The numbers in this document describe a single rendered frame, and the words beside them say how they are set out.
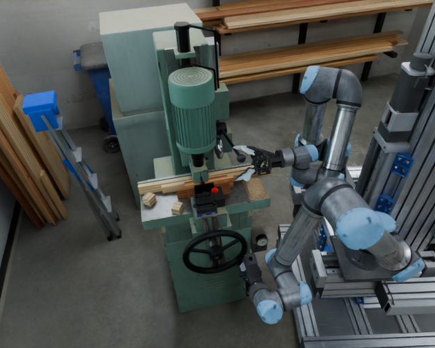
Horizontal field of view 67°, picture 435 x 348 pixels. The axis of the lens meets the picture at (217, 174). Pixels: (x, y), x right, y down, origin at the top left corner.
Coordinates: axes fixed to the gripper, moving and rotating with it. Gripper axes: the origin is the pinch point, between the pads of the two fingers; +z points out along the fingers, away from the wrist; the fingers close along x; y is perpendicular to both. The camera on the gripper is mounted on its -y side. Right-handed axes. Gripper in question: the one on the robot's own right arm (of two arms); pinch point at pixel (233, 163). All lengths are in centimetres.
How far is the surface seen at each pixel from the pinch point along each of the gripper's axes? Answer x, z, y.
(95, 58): -24, 70, -184
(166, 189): 18.3, 28.6, -19.9
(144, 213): 23.0, 40.0, -10.3
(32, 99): -19, 93, -76
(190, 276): 74, 24, -17
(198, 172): 8.9, 13.2, -13.6
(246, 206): 26.6, -6.5, -6.0
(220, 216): 21.5, 7.8, 5.0
